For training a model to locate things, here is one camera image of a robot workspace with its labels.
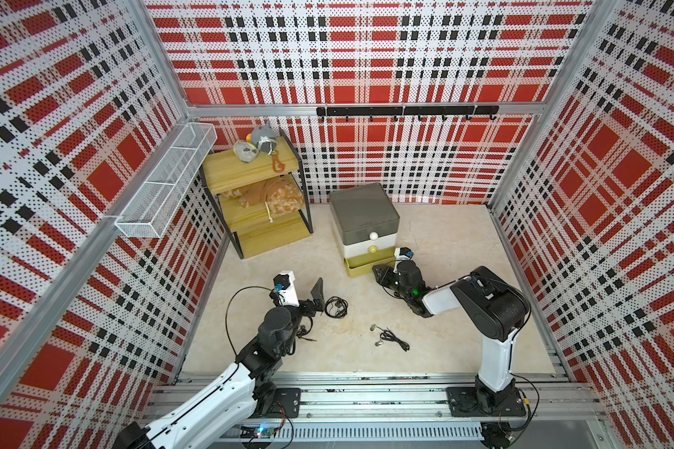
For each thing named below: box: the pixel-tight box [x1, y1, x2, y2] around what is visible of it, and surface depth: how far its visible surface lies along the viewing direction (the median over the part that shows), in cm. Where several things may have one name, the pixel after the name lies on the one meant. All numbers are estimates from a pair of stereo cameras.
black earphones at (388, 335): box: [369, 323, 411, 352], surface depth 87 cm
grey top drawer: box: [329, 183, 401, 246], surface depth 95 cm
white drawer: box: [342, 233, 398, 259], surface depth 94 cm
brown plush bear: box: [221, 177, 305, 214], surface depth 91 cm
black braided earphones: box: [324, 295, 349, 319], surface depth 93 cm
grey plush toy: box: [251, 123, 279, 156], surface depth 88 cm
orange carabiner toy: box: [272, 153, 286, 174], surface depth 88 cm
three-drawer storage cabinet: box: [329, 182, 401, 278], surface depth 96 cm
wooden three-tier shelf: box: [199, 128, 314, 260], surface depth 92 cm
